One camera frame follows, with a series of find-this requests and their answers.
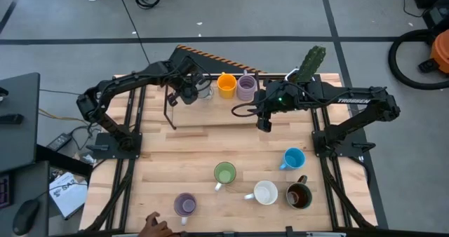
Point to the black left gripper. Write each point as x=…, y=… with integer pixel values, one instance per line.
x=187, y=89

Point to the black power adapter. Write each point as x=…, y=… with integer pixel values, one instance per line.
x=59, y=142

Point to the white printed booklet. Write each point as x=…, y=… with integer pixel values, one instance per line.
x=68, y=195

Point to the green mug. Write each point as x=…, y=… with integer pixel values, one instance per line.
x=224, y=174

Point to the dark grey desk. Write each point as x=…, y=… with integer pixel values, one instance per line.
x=17, y=132

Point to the black computer mouse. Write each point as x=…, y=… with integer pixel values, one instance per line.
x=25, y=217

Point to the person's left hand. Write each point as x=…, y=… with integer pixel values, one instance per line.
x=154, y=228

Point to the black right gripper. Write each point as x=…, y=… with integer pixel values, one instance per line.
x=268, y=100

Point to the green cactus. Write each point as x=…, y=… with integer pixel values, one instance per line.
x=310, y=63

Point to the white mug with black print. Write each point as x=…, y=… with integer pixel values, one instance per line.
x=207, y=91

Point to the lilac ribbed mug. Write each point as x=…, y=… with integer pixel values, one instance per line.
x=246, y=87

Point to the black aluminium rig frame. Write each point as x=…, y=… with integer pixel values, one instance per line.
x=122, y=212

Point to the black keyboard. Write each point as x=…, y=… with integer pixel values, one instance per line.
x=5, y=191

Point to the wooden rack with black frame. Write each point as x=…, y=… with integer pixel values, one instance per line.
x=217, y=114

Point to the light blue mug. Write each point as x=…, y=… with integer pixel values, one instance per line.
x=293, y=158

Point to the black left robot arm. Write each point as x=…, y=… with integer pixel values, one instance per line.
x=105, y=89

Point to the orange mug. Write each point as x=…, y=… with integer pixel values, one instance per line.
x=227, y=86

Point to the orange vacuum cleaner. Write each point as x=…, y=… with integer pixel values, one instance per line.
x=441, y=51

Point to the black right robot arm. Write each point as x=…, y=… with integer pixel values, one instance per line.
x=350, y=100

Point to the small black desk item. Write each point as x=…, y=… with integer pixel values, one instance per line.
x=10, y=118

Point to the dark brown mug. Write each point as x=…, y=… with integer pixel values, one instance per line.
x=299, y=196

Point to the white hexagonal plant pot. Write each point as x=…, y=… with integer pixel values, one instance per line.
x=290, y=75

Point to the black ramp with orange stripes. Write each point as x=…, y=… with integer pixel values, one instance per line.
x=217, y=63

